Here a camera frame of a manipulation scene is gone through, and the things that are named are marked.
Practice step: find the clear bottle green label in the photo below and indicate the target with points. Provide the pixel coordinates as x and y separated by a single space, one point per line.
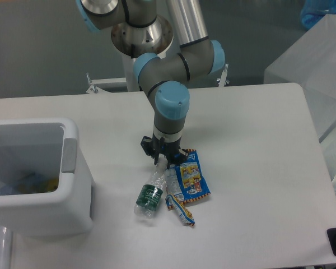
150 195

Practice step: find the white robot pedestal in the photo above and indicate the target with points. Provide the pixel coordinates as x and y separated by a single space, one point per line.
132 42

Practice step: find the blue snack wrapper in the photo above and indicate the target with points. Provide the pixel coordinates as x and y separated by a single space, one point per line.
185 181

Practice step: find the white trash can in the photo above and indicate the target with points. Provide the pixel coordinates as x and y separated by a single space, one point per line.
47 146

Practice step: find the white base bracket left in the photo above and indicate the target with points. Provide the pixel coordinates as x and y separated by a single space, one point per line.
96 86

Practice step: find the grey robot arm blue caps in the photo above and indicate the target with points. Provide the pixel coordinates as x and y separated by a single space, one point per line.
166 55

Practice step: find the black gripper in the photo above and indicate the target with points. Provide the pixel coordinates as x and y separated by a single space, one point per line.
171 150

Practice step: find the wrapper strip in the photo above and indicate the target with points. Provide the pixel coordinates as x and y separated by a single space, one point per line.
184 214

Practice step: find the translucent plastic box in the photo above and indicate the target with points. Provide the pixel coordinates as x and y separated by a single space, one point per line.
311 63

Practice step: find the blue plastic bag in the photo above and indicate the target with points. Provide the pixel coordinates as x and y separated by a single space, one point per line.
313 11

